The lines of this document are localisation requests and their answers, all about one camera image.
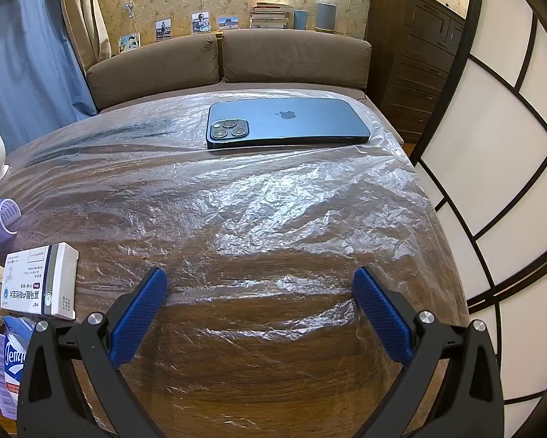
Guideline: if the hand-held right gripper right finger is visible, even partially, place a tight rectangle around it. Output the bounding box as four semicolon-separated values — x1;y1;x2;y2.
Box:
352;267;504;438

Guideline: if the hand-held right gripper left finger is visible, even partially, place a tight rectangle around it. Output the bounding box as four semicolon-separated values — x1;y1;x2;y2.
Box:
17;267;169;438

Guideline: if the white medicine box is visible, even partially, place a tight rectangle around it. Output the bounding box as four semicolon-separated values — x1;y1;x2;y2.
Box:
0;243;79;320

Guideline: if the blue white tissue packet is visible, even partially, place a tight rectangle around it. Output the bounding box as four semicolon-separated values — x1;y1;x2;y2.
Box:
2;315;33;420

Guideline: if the purple ribbed roll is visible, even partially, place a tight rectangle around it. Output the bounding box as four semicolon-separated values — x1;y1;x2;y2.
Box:
0;198;21;234

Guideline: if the clear plastic table cover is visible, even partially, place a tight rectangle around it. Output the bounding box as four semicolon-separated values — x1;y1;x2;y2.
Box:
0;87;470;438

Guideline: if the dark blue smartphone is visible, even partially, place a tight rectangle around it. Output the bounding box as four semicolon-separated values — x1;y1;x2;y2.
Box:
206;98;371;150

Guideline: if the white panelled sliding screen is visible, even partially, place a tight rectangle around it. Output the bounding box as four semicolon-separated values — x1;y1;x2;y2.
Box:
412;0;547;420

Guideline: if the brown sofa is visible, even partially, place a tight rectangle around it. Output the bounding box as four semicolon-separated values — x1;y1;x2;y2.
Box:
85;30;404;147

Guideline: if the dark wooden dresser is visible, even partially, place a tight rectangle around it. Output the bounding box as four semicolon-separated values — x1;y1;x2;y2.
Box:
366;0;466;144

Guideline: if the blue curtain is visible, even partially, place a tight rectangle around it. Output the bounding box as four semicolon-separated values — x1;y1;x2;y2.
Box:
0;0;98;147

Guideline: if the grey cylinder speaker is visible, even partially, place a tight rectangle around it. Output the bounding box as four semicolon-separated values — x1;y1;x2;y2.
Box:
316;2;338;34

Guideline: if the beige patterned curtain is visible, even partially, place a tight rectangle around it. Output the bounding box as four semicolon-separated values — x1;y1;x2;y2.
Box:
57;0;110;74

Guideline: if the stack of books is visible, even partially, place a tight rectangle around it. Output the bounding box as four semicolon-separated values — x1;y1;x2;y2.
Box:
250;3;294;29

